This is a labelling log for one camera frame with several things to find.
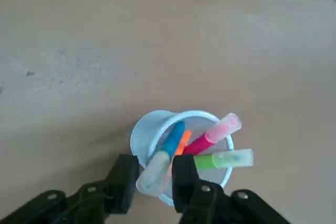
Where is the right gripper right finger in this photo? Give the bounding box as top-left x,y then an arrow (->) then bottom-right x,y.
172,154 -> 289,224

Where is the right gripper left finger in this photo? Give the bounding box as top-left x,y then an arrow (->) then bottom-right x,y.
0,153 -> 140,224

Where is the blue highlighter pen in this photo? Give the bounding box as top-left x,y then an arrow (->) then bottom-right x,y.
135,121 -> 186,198

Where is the orange highlighter pen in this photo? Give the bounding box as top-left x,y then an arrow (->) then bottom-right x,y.
174,129 -> 192,157

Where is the green highlighter pen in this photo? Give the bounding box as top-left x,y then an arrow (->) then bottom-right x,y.
193,148 -> 255,170

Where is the pink highlighter pen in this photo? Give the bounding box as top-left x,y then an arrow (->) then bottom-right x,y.
182,112 -> 242,156

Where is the translucent pen cup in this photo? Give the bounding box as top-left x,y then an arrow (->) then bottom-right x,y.
130,110 -> 234,207

